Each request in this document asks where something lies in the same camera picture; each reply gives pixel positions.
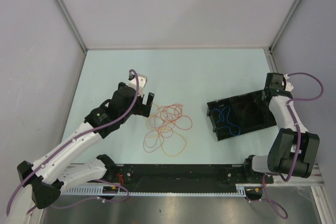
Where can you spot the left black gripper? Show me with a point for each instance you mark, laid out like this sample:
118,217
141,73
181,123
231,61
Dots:
143,109

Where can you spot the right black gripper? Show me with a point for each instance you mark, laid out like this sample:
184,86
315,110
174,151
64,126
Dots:
264,89

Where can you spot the black compartment tray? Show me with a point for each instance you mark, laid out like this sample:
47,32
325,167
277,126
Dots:
238,115

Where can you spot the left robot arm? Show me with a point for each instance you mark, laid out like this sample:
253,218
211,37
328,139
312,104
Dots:
50,175

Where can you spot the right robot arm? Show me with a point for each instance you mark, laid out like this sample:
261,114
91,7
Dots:
294,150

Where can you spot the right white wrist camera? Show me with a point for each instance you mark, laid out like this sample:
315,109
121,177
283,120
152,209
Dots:
287,84

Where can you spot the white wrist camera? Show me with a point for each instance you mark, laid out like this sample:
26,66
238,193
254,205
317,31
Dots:
287,84
137,82

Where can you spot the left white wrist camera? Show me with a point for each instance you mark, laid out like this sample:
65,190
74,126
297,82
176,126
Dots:
137,82

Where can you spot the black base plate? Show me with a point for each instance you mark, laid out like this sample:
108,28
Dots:
183,179

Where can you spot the aluminium frame rail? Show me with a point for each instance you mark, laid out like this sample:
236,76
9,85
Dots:
315,179

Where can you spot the slotted cable duct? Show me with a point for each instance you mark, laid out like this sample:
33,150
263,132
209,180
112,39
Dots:
101,190

